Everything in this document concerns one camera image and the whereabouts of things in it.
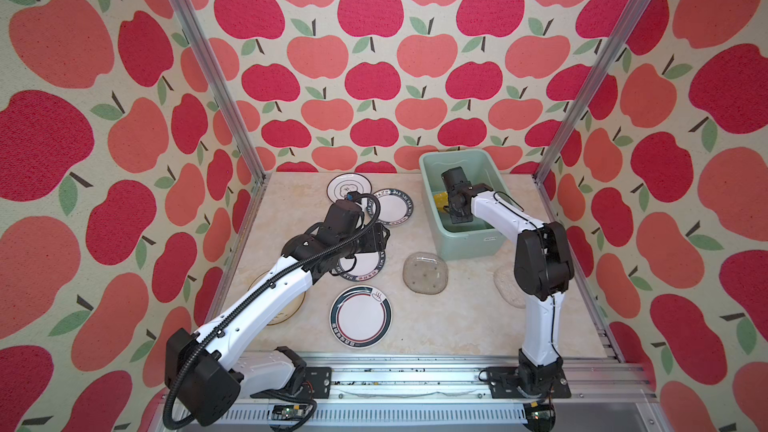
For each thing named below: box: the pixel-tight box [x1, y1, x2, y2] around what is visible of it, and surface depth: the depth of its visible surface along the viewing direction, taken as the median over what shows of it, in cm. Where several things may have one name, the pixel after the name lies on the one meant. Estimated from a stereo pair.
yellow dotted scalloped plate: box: [434, 192, 449, 212], surface depth 90 cm
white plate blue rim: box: [326, 173, 373, 203], surface depth 121 cm
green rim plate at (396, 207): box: [366, 188, 414, 227], surface depth 115 cm
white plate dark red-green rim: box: [329, 285, 393, 349], surface depth 86 cm
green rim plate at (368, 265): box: [333, 250, 386, 282], surface depth 95 cm
